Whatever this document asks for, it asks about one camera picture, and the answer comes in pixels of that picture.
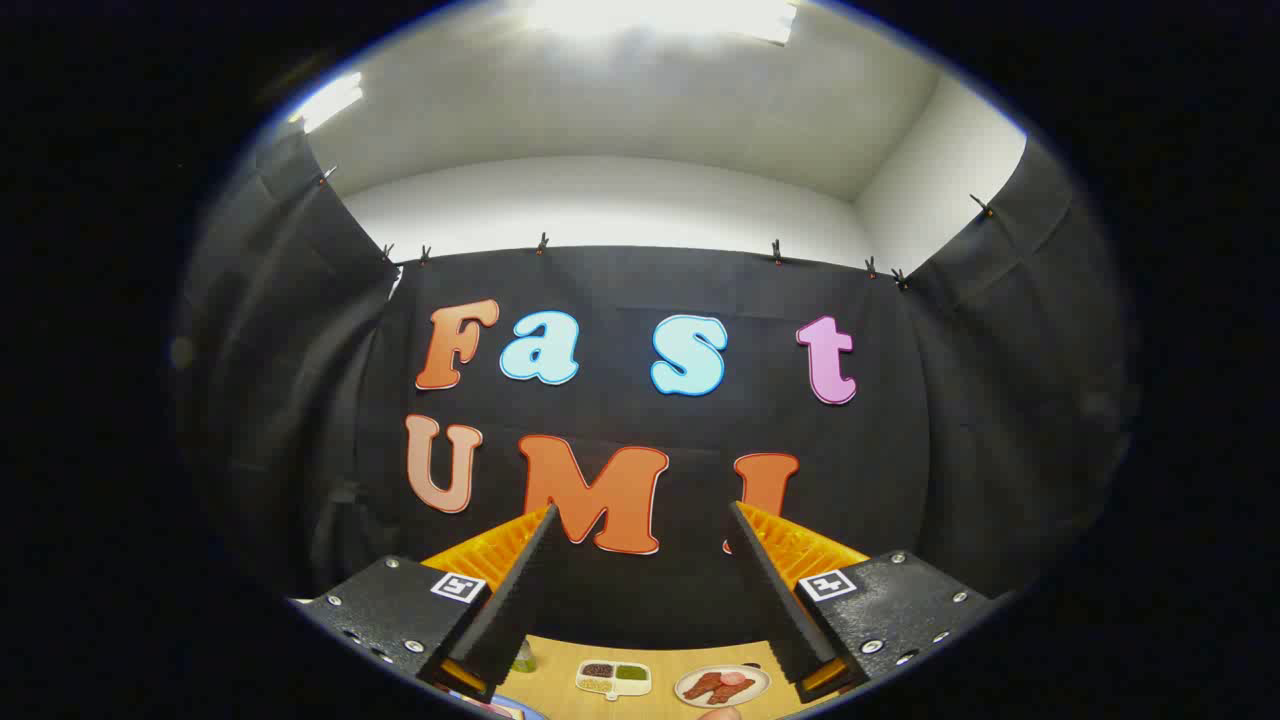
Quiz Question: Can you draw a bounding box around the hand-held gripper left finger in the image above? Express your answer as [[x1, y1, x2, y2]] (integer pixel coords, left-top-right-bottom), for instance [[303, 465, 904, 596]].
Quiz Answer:
[[298, 505, 559, 703]]

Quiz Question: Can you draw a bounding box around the ceiling light panel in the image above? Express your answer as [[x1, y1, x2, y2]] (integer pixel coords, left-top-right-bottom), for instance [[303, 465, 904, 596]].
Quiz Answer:
[[290, 72, 364, 133], [520, 0, 801, 46]]

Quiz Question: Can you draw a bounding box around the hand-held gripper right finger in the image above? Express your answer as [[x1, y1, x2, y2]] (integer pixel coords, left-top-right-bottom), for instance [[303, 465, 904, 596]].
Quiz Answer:
[[727, 500, 1001, 704]]

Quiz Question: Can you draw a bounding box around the white oval plate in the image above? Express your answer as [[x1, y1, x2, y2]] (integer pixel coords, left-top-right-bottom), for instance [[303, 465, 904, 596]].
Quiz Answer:
[[674, 664, 772, 709]]

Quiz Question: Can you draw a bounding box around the white divided tray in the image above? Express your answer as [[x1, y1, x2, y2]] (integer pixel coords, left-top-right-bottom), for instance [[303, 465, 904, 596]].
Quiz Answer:
[[575, 660, 653, 701]]

